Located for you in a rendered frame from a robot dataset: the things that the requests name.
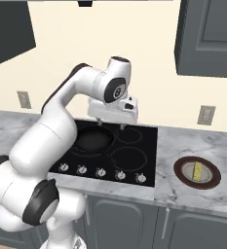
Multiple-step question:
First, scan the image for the black frying pan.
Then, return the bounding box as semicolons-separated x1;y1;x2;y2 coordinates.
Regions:
73;124;119;160

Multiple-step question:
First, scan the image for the silver cupboard handle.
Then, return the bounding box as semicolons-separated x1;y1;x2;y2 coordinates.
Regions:
84;194;92;227
161;207;170;241

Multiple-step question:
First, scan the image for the black hob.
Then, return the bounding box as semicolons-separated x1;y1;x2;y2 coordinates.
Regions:
48;119;159;189

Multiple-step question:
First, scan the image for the yellow butter stick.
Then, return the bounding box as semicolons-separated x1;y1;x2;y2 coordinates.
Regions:
193;161;204;183

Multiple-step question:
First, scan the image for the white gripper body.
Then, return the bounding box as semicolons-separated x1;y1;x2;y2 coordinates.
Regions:
87;98;139;125

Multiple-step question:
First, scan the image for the grey wall cupboard door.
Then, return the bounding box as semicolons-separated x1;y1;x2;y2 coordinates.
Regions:
174;0;227;80

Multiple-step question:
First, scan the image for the grey base cupboard door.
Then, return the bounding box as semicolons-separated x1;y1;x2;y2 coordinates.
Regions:
0;194;51;249
152;206;227;249
84;194;160;249

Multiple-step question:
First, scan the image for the silver hob knob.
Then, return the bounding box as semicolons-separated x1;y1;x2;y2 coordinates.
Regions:
134;172;147;184
114;169;127;182
58;162;70;173
95;166;107;178
76;164;89;175

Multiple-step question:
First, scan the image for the grey wall cupboard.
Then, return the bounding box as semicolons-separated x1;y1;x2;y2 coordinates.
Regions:
0;0;37;66

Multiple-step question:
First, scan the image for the grey wall socket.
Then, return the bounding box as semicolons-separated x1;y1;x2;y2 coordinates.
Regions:
197;104;216;126
17;90;33;110

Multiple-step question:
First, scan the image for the brown plate with pale centre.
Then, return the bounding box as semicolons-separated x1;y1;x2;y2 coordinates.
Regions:
172;156;222;191

